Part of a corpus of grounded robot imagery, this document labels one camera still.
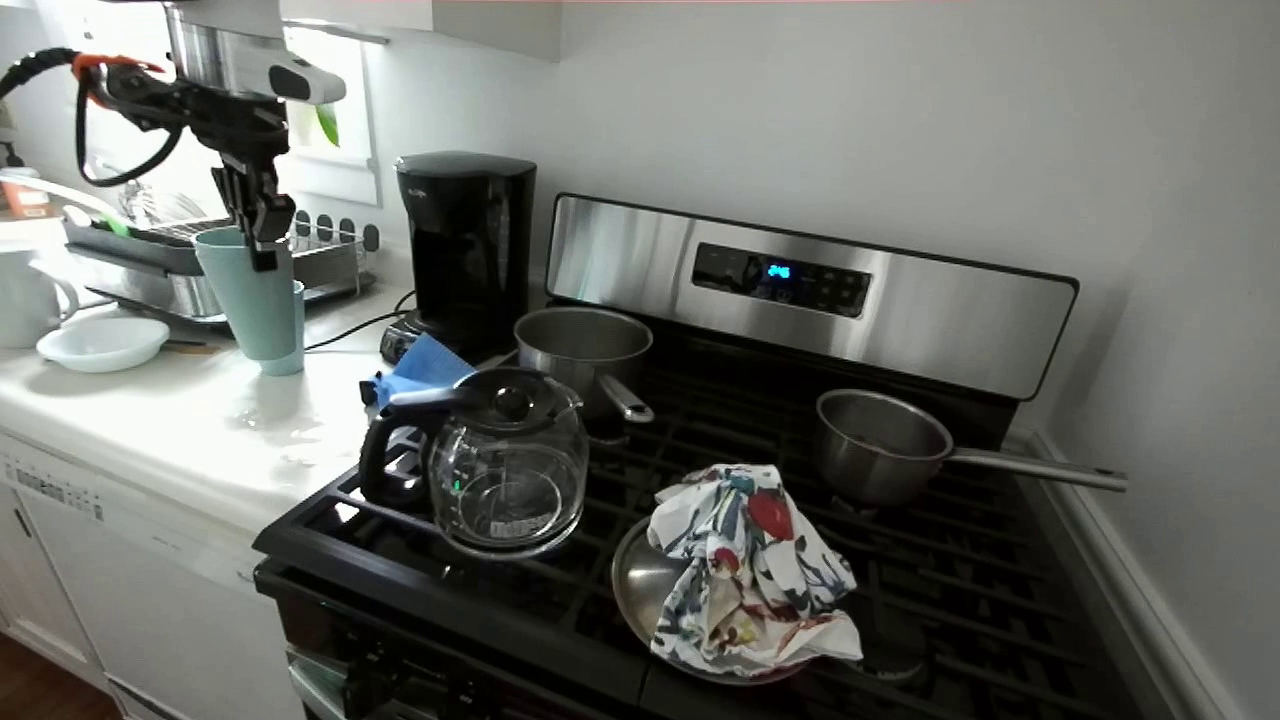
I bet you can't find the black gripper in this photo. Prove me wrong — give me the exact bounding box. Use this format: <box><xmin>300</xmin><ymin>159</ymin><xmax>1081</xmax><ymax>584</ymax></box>
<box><xmin>198</xmin><ymin>86</ymin><xmax>300</xmax><ymax>276</ymax></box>

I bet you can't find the metal dish rack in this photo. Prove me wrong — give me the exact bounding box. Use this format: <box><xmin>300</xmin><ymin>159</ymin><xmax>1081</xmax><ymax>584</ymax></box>
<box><xmin>60</xmin><ymin>205</ymin><xmax>386</xmax><ymax>331</ymax></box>

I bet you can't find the black coffee scoop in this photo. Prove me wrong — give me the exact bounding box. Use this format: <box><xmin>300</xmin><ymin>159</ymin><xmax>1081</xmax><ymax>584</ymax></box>
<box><xmin>377</xmin><ymin>322</ymin><xmax>423</xmax><ymax>373</ymax></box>

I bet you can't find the white bowl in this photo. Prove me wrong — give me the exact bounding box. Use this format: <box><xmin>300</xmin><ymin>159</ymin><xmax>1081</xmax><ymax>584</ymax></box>
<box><xmin>36</xmin><ymin>307</ymin><xmax>172</xmax><ymax>377</ymax></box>

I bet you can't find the black coffee maker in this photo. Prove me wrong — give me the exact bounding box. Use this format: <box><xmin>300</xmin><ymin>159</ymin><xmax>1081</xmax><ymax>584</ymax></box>
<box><xmin>397</xmin><ymin>149</ymin><xmax>539</xmax><ymax>368</ymax></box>

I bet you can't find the blue woven cloth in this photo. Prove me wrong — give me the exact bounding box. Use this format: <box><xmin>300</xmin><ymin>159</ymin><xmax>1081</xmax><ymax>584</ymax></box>
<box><xmin>355</xmin><ymin>331</ymin><xmax>477</xmax><ymax>414</ymax></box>

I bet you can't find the white pitcher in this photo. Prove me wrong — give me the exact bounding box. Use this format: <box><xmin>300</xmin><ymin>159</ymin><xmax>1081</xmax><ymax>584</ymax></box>
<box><xmin>0</xmin><ymin>250</ymin><xmax>80</xmax><ymax>355</ymax></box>

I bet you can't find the glass coffee carafe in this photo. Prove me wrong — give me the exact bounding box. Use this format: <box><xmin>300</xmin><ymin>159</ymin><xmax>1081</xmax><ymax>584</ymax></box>
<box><xmin>355</xmin><ymin>365</ymin><xmax>592</xmax><ymax>563</ymax></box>

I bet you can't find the white base cabinet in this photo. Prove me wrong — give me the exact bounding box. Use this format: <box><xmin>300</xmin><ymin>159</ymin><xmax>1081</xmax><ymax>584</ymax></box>
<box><xmin>0</xmin><ymin>423</ymin><xmax>311</xmax><ymax>720</ymax></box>

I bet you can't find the patterned kitchen towel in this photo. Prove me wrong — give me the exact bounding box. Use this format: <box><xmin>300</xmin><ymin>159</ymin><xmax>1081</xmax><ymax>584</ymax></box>
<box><xmin>644</xmin><ymin>462</ymin><xmax>870</xmax><ymax>679</ymax></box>

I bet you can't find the stainless and black stove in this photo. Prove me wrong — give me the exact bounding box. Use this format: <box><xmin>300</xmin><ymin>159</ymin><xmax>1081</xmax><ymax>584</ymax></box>
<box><xmin>254</xmin><ymin>191</ymin><xmax>1137</xmax><ymax>720</ymax></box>

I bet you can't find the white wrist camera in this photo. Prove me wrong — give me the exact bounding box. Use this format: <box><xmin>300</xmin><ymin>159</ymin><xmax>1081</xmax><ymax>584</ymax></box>
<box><xmin>260</xmin><ymin>55</ymin><xmax>352</xmax><ymax>110</ymax></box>

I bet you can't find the black power cord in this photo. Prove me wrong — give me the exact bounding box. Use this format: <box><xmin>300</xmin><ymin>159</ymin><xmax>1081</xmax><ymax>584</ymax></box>
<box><xmin>300</xmin><ymin>303</ymin><xmax>416</xmax><ymax>355</ymax></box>

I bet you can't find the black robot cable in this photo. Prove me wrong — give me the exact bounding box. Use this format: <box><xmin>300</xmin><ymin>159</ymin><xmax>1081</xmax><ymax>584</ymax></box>
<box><xmin>0</xmin><ymin>43</ymin><xmax>192</xmax><ymax>191</ymax></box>

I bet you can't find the white wall cabinet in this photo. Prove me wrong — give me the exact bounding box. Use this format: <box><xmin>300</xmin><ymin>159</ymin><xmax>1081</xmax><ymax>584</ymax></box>
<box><xmin>275</xmin><ymin>0</ymin><xmax>565</xmax><ymax>64</ymax></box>

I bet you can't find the short-handled steel saucepan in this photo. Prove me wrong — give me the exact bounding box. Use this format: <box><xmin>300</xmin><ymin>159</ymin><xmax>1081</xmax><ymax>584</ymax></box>
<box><xmin>512</xmin><ymin>303</ymin><xmax>659</xmax><ymax>431</ymax></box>

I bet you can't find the long-handled steel saucepan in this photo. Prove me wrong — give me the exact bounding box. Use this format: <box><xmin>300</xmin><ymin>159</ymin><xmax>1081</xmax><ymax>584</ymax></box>
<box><xmin>814</xmin><ymin>387</ymin><xmax>1132</xmax><ymax>512</ymax></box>

